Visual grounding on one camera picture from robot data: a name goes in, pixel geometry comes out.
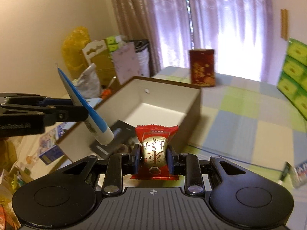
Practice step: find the brown cardboard storage box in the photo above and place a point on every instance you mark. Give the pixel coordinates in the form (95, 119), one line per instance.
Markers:
(145, 101)

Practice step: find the red gold gift box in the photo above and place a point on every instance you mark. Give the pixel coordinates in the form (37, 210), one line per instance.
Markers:
(202, 67)

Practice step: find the lilac paper gift bag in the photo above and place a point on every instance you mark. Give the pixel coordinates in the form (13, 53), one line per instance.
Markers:
(126, 62)

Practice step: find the blue illustrated flat box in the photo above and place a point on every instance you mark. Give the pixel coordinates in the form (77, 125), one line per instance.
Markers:
(48, 150)

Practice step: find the white crumpled plastic bag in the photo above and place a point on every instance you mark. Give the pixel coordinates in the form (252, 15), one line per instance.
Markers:
(88, 83)

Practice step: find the yellow plastic bag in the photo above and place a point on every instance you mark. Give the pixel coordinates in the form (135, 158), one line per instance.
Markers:
(72, 52)

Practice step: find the checked tablecloth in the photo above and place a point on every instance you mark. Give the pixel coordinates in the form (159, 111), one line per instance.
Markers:
(251, 124)

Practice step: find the blue white tissue pack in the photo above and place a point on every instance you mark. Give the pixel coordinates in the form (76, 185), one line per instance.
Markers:
(297, 174)

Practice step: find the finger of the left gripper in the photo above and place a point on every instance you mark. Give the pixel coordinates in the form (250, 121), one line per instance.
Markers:
(55, 101)
(65, 113)

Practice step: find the green tissue box stack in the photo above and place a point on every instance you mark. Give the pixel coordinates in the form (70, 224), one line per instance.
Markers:
(293, 78)

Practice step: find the red candy packet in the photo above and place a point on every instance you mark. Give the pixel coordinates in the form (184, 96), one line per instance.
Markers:
(154, 140)

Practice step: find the black shaver product box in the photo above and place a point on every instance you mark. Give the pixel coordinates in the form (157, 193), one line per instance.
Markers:
(124, 139)

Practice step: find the blue white cream tube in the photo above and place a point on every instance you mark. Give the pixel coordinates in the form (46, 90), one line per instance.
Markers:
(94, 122)

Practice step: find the purple curtain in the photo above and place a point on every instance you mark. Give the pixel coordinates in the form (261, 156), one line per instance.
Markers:
(239, 31)

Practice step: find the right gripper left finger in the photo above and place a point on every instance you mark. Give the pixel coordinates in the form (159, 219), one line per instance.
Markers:
(119, 165)

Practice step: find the wooden door handle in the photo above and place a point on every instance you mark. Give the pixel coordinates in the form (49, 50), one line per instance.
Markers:
(284, 24)

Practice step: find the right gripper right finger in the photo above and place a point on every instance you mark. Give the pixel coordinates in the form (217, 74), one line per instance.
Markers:
(186, 165)

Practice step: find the brown white cutout carton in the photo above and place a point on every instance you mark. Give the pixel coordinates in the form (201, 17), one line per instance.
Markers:
(97, 52)

